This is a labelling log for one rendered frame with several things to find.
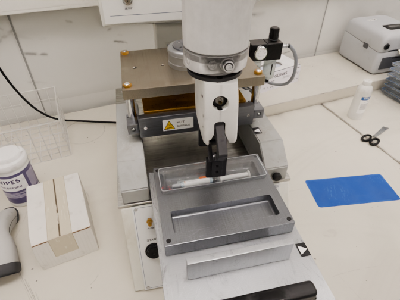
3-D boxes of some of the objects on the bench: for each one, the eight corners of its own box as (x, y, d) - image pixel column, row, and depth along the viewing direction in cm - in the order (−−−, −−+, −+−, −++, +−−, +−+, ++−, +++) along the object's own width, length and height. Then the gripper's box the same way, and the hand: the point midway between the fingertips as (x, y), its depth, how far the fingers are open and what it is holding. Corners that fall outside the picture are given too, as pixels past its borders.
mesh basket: (-17, 136, 104) (-36, 102, 95) (65, 118, 112) (54, 86, 103) (-25, 179, 88) (-48, 143, 80) (72, 155, 96) (59, 120, 88)
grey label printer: (336, 53, 145) (347, 15, 134) (372, 49, 149) (385, 12, 138) (372, 77, 127) (388, 35, 116) (411, 71, 131) (431, 30, 120)
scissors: (374, 147, 99) (375, 146, 98) (358, 139, 102) (359, 137, 101) (393, 131, 106) (394, 130, 105) (377, 124, 109) (378, 122, 109)
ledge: (209, 84, 131) (209, 75, 128) (362, 55, 155) (365, 46, 152) (243, 122, 110) (244, 111, 107) (414, 81, 134) (419, 71, 131)
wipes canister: (9, 188, 85) (-15, 146, 76) (43, 180, 88) (24, 138, 78) (7, 211, 79) (-19, 169, 70) (43, 202, 82) (22, 159, 72)
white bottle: (344, 116, 113) (357, 80, 103) (351, 111, 115) (364, 75, 106) (357, 122, 110) (372, 85, 101) (363, 116, 112) (378, 80, 103)
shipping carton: (38, 209, 80) (25, 184, 74) (90, 194, 84) (81, 171, 78) (38, 272, 67) (23, 248, 61) (99, 252, 70) (90, 228, 65)
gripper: (180, 37, 47) (183, 131, 58) (196, 94, 34) (196, 201, 45) (228, 34, 48) (222, 127, 59) (262, 89, 35) (246, 195, 46)
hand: (211, 153), depth 51 cm, fingers open, 7 cm apart
